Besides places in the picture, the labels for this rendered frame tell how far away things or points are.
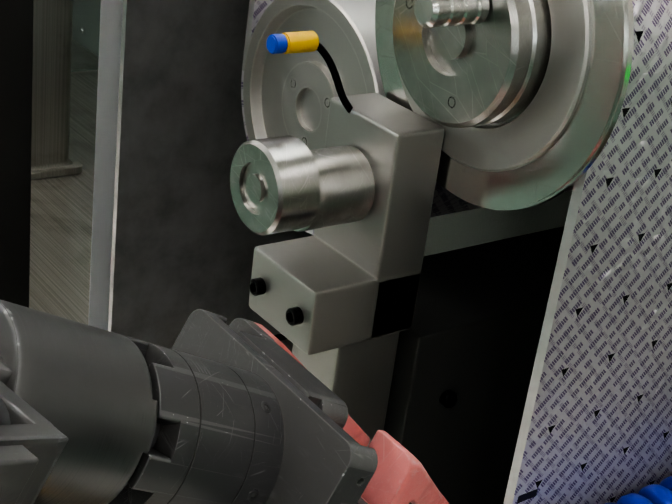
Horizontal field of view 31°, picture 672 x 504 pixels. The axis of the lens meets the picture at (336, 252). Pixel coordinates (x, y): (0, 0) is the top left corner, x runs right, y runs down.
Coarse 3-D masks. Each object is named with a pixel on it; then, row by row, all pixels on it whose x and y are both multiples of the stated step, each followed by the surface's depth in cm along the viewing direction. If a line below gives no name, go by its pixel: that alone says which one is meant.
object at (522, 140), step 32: (576, 0) 45; (576, 32) 45; (576, 64) 46; (544, 96) 47; (576, 96) 46; (448, 128) 52; (480, 128) 50; (512, 128) 49; (544, 128) 47; (480, 160) 51; (512, 160) 49
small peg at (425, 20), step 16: (416, 0) 45; (432, 0) 45; (448, 0) 45; (464, 0) 46; (480, 0) 46; (416, 16) 46; (432, 16) 45; (448, 16) 45; (464, 16) 46; (480, 16) 46
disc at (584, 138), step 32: (384, 0) 54; (608, 0) 44; (384, 32) 55; (608, 32) 44; (384, 64) 55; (608, 64) 45; (608, 96) 45; (576, 128) 46; (608, 128) 45; (448, 160) 53; (544, 160) 48; (576, 160) 47; (480, 192) 51; (512, 192) 50; (544, 192) 48
